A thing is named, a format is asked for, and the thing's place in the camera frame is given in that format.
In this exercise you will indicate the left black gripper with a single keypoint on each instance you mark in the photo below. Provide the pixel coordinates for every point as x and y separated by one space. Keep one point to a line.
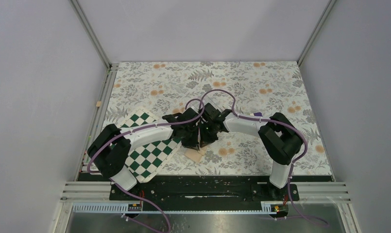
194 143

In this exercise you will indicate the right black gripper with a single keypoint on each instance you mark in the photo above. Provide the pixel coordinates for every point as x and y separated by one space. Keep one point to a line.
206 140

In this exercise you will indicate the tan card holder wallet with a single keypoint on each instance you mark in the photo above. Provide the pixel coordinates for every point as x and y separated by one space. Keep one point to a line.
195 155

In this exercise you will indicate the clear acrylic card box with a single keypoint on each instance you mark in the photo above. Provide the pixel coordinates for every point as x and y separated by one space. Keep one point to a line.
215 98

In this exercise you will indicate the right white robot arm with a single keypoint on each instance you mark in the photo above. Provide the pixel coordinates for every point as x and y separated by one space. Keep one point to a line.
280 138

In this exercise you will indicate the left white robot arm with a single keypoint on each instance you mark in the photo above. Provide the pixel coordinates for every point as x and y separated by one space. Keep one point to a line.
110 150

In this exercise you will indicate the green white chessboard mat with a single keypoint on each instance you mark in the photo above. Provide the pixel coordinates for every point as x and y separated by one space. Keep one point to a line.
146 161

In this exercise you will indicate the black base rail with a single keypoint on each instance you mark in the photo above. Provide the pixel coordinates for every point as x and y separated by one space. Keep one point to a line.
208 194

